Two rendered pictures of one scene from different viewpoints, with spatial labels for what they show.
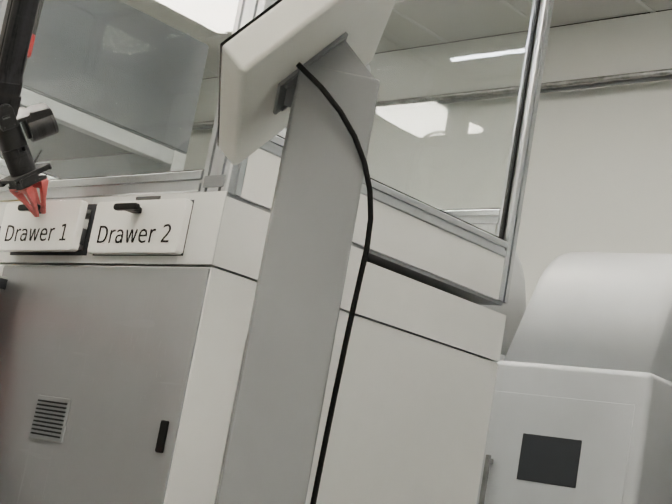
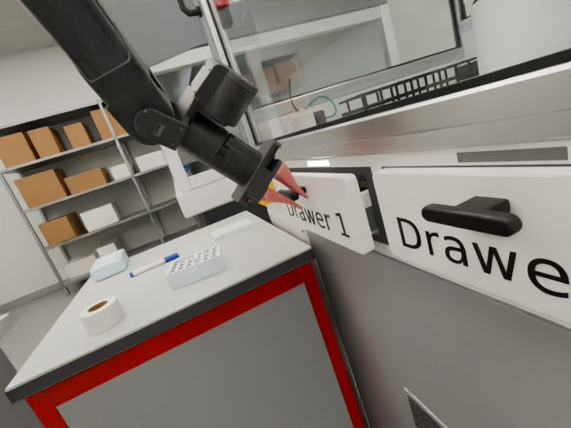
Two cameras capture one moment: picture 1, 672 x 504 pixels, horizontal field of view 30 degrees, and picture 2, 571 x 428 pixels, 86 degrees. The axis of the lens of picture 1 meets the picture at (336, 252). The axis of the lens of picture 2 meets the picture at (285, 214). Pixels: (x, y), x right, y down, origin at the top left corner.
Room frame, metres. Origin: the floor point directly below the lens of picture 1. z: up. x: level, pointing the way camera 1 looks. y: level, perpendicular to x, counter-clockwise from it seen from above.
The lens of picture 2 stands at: (2.22, 0.44, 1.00)
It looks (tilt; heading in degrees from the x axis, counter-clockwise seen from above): 14 degrees down; 29
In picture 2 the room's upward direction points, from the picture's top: 19 degrees counter-clockwise
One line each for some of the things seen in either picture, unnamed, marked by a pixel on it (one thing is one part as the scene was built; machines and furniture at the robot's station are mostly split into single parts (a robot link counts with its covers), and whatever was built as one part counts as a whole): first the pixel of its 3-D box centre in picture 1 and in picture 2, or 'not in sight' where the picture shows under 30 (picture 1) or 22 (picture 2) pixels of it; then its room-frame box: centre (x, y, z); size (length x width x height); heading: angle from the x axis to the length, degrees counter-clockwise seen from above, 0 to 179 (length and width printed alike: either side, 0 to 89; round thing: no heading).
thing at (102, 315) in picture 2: not in sight; (102, 314); (2.52, 1.07, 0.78); 0.07 x 0.07 x 0.04
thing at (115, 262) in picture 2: not in sight; (110, 263); (2.78, 1.43, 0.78); 0.15 x 0.10 x 0.04; 51
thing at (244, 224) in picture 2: not in sight; (232, 229); (2.96, 1.05, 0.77); 0.13 x 0.09 x 0.02; 136
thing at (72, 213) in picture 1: (40, 226); (313, 204); (2.69, 0.64, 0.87); 0.29 x 0.02 x 0.11; 46
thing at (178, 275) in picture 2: not in sight; (197, 266); (2.69, 0.97, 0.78); 0.12 x 0.08 x 0.04; 126
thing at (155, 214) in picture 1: (138, 227); (505, 236); (2.49, 0.40, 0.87); 0.29 x 0.02 x 0.11; 46
